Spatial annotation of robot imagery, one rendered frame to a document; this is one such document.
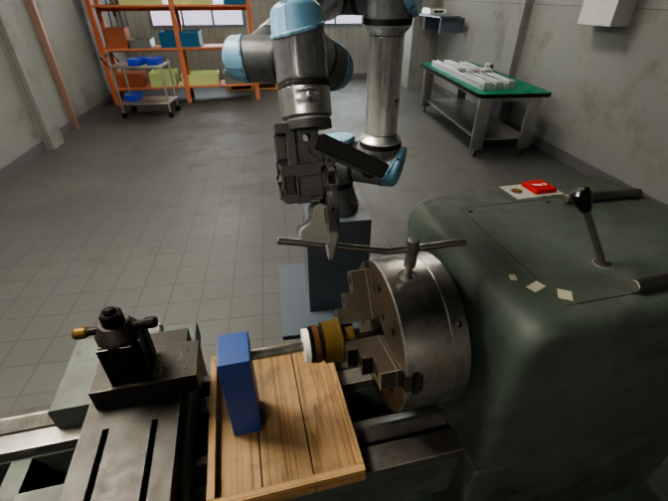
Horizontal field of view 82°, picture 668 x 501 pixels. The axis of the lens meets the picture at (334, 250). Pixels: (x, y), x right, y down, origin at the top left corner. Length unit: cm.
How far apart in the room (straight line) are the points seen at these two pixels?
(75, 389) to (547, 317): 98
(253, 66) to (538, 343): 64
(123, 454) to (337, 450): 41
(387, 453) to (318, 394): 20
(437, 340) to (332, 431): 34
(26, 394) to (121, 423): 167
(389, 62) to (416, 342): 66
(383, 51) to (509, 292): 62
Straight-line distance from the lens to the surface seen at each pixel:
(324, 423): 93
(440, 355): 72
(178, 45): 783
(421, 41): 881
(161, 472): 84
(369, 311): 81
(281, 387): 100
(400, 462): 92
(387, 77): 104
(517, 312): 71
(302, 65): 58
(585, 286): 80
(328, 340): 77
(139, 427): 91
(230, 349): 79
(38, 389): 257
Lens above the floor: 168
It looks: 34 degrees down
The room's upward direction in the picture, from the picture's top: straight up
